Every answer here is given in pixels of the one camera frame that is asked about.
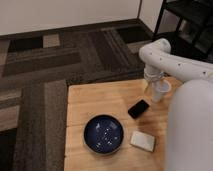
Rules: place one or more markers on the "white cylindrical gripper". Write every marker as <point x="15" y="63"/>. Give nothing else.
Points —
<point x="152" y="74"/>

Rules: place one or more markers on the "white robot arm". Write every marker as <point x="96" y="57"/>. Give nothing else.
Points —
<point x="189" y="135"/>

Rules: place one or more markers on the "dark blue ceramic bowl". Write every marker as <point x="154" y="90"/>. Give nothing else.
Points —
<point x="103" y="134"/>

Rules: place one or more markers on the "black smartphone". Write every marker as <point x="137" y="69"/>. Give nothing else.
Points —
<point x="138" y="109"/>

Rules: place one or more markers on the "white sponge block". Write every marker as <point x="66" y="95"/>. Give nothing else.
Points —
<point x="143" y="141"/>

